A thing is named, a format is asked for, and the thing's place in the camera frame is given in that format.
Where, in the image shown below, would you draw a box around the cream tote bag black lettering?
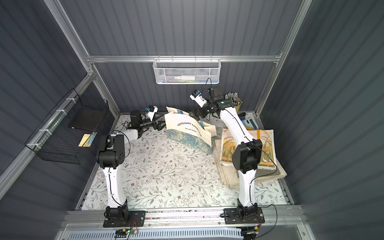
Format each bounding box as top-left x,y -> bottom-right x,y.
164,107 -> 217,154

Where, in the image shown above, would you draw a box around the white tote bag yellow handles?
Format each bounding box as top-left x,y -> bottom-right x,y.
220,129 -> 276,171

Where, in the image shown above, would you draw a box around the cream canvas bag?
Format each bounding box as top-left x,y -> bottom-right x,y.
214,131 -> 287,188

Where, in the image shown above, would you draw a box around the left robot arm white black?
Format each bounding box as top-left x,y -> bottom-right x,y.
96,106 -> 165,227

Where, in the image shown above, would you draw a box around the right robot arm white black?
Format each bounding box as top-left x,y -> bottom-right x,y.
190,89 -> 263,221

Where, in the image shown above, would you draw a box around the yellow pen holder cup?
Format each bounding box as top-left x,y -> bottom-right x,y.
225,92 -> 243,113

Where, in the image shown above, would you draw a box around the white bottle in basket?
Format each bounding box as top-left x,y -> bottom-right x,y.
174,75 -> 196,82

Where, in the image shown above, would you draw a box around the light blue calculator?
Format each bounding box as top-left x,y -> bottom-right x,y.
242,118 -> 259,131

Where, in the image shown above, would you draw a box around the floral table mat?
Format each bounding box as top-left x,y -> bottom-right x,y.
81,112 -> 289,211

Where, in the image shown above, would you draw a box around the black notebook in basket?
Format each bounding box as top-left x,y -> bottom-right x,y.
68,108 -> 105,131

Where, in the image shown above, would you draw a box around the yellow sticky note pad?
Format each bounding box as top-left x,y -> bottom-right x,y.
78,134 -> 92,148

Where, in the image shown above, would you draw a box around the small green circuit board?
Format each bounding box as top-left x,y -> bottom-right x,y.
114,229 -> 133,240

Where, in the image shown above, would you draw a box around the white wire mesh basket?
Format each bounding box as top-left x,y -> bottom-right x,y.
153,58 -> 222,85

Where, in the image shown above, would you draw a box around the black wire wall basket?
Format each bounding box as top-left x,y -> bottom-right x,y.
25,91 -> 109,165

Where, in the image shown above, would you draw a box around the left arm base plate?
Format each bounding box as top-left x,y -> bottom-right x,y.
103,208 -> 146,228

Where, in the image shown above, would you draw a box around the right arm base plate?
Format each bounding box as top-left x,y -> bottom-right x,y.
220,208 -> 265,226

